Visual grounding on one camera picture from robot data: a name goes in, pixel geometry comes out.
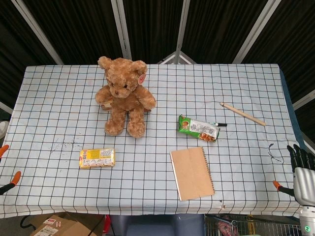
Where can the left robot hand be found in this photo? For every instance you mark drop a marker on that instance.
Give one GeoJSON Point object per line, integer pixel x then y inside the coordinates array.
{"type": "Point", "coordinates": [12, 181]}

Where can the wooden stick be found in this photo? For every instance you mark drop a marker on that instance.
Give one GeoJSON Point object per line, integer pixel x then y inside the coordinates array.
{"type": "Point", "coordinates": [243, 114]}

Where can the brown cardboard shipping box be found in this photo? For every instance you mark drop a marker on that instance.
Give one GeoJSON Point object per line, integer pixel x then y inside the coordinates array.
{"type": "Point", "coordinates": [56, 227]}

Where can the yellow snack box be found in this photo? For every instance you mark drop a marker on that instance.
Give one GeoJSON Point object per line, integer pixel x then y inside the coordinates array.
{"type": "Point", "coordinates": [97, 158]}

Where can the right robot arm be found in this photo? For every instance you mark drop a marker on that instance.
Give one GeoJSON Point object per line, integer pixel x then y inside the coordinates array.
{"type": "Point", "coordinates": [307, 221]}

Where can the white shoe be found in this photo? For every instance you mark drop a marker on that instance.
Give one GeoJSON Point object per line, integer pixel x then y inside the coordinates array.
{"type": "Point", "coordinates": [3, 129]}

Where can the white checked tablecloth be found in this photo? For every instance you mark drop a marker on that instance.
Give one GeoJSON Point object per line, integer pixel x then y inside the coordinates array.
{"type": "Point", "coordinates": [147, 184]}

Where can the blue chair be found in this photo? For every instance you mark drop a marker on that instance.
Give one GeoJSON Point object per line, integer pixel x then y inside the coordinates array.
{"type": "Point", "coordinates": [152, 226]}

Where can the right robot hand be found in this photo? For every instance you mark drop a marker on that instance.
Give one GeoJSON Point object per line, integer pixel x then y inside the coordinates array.
{"type": "Point", "coordinates": [305, 182]}

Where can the thin black thread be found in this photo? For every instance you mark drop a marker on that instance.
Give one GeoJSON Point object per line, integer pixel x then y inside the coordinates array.
{"type": "Point", "coordinates": [270, 153]}

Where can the green snack packet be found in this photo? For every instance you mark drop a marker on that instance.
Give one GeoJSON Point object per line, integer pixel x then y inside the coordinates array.
{"type": "Point", "coordinates": [197, 127]}

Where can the brown plush teddy bear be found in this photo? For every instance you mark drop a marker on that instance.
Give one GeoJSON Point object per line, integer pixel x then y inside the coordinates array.
{"type": "Point", "coordinates": [123, 98]}

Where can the brown spiral notebook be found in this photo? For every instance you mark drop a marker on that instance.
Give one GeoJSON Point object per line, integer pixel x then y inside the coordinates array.
{"type": "Point", "coordinates": [193, 173]}

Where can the black marker pen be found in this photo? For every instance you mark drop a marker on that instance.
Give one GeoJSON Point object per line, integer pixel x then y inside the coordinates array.
{"type": "Point", "coordinates": [221, 124]}

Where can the white metal frame post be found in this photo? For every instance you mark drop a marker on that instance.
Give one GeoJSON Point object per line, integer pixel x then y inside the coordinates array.
{"type": "Point", "coordinates": [181, 27]}
{"type": "Point", "coordinates": [121, 27]}
{"type": "Point", "coordinates": [40, 32]}
{"type": "Point", "coordinates": [254, 29]}

